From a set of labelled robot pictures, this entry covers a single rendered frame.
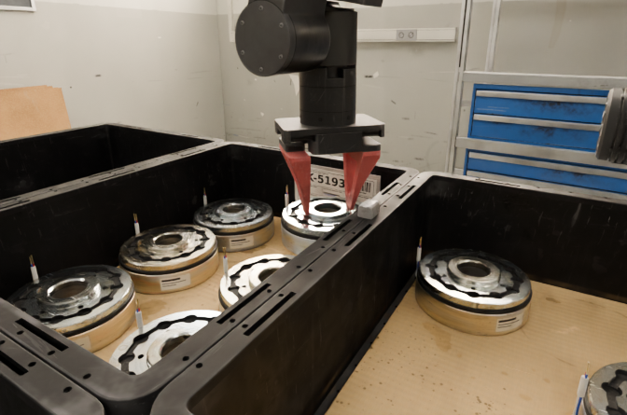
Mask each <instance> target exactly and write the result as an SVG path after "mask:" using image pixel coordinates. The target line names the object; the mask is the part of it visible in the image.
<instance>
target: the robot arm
mask: <svg viewBox="0 0 627 415"><path fill-rule="evenodd" d="M336 1H342V2H348V3H354V4H359V5H362V6H369V7H382V4H383V0H334V1H328V0H248V4H247V6H246V7H245V8H244V9H243V11H242V12H241V14H240V16H239V18H238V20H237V22H236V26H235V46H236V50H237V53H238V56H239V58H240V60H241V62H242V63H243V65H244V67H245V68H246V69H247V70H248V71H250V72H251V73H252V74H254V75H256V76H279V75H287V74H294V73H299V85H300V117H299V118H277V119H275V120H274V127H275V132H276V133H277V134H281V137H279V147H280V149H281V152H282V154H283V156H284V158H285V160H286V164H287V166H288V168H289V170H290V171H291V173H292V175H293V178H294V180H295V182H296V185H297V189H298V192H299V196H300V202H301V206H302V210H303V212H304V213H305V214H306V215H309V211H310V192H311V157H310V156H309V155H308V154H307V153H306V152H305V144H308V151H309V152H310V153H311V154H312V155H327V154H339V153H343V171H344V189H345V199H346V204H347V205H348V206H349V208H350V211H352V210H353V209H354V207H355V203H356V200H357V198H358V195H359V193H360V190H361V188H362V187H363V185H364V183H365V182H366V180H367V178H368V177H369V174H370V173H371V171H372V170H373V168H374V166H375V165H376V163H377V161H378V160H379V158H380V156H381V144H380V143H378V142H376V141H375V140H373V139H371V138H370V137H369V136H380V137H381V138H383V137H384V123H383V122H381V121H379V120H377V119H375V118H372V117H370V116H368V115H365V114H356V113H355V109H356V54H357V12H356V11H355V9H354V8H348V7H341V6H340V4H339V2H336Z"/></svg>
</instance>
